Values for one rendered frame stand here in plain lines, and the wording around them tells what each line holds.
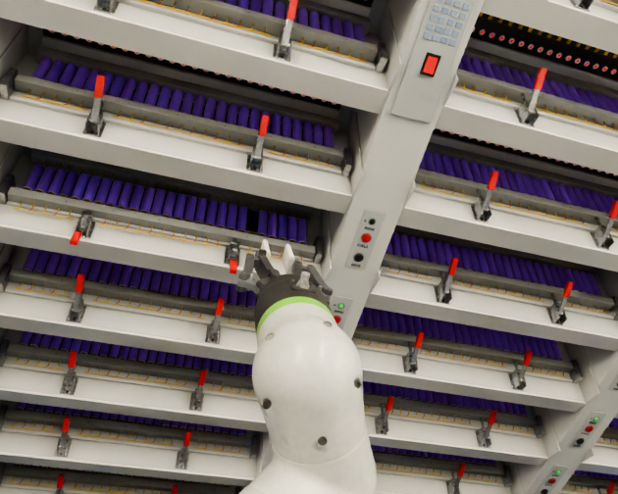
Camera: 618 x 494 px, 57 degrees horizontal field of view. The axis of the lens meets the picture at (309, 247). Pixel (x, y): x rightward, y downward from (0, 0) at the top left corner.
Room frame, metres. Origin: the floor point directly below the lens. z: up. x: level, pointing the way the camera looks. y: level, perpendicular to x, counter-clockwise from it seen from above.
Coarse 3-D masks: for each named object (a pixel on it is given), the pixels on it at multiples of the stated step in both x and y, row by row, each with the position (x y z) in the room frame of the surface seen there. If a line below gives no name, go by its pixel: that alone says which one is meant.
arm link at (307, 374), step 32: (288, 320) 0.47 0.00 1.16; (320, 320) 0.47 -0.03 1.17; (256, 352) 0.44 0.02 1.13; (288, 352) 0.42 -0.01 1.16; (320, 352) 0.42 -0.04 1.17; (352, 352) 0.44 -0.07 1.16; (256, 384) 0.41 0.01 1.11; (288, 384) 0.40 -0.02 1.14; (320, 384) 0.40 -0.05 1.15; (352, 384) 0.42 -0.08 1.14; (288, 416) 0.39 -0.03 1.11; (320, 416) 0.39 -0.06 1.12; (352, 416) 0.42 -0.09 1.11; (288, 448) 0.40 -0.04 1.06; (320, 448) 0.39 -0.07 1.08; (352, 448) 0.41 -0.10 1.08
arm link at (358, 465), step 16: (368, 448) 0.43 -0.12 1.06; (272, 464) 0.41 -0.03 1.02; (288, 464) 0.40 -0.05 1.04; (304, 464) 0.39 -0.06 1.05; (320, 464) 0.39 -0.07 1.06; (336, 464) 0.40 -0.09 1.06; (352, 464) 0.41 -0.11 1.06; (368, 464) 0.42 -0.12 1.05; (256, 480) 0.39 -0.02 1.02; (272, 480) 0.38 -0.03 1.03; (288, 480) 0.38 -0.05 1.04; (304, 480) 0.39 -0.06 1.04; (320, 480) 0.39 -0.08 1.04; (336, 480) 0.39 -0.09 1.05; (352, 480) 0.40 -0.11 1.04; (368, 480) 0.42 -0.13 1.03
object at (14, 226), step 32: (0, 192) 0.83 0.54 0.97; (0, 224) 0.80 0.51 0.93; (32, 224) 0.82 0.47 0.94; (64, 224) 0.85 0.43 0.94; (96, 224) 0.87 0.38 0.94; (320, 224) 1.08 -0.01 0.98; (96, 256) 0.85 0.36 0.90; (128, 256) 0.85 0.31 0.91; (160, 256) 0.86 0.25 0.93; (192, 256) 0.89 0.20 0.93; (224, 256) 0.91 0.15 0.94; (320, 256) 0.97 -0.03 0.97
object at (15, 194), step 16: (16, 192) 0.85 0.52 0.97; (32, 192) 0.86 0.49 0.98; (16, 208) 0.83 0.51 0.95; (32, 208) 0.84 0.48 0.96; (48, 208) 0.86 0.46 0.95; (64, 208) 0.87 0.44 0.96; (80, 208) 0.87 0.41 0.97; (96, 208) 0.88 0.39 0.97; (112, 208) 0.89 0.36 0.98; (128, 224) 0.89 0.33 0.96; (144, 224) 0.90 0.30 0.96; (160, 224) 0.91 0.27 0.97; (176, 224) 0.91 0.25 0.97; (192, 224) 0.93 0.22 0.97; (224, 240) 0.94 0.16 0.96; (240, 240) 0.94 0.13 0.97; (256, 240) 0.95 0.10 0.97; (272, 240) 0.96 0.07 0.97; (272, 256) 0.94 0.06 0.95; (304, 256) 0.97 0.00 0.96
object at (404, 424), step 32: (384, 384) 1.11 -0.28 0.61; (384, 416) 1.02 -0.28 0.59; (416, 416) 1.08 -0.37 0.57; (448, 416) 1.11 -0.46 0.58; (480, 416) 1.12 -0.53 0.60; (512, 416) 1.16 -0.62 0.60; (544, 416) 1.18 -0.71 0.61; (416, 448) 1.03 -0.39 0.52; (448, 448) 1.04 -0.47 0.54; (480, 448) 1.06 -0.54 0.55; (512, 448) 1.09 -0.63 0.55; (544, 448) 1.12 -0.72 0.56
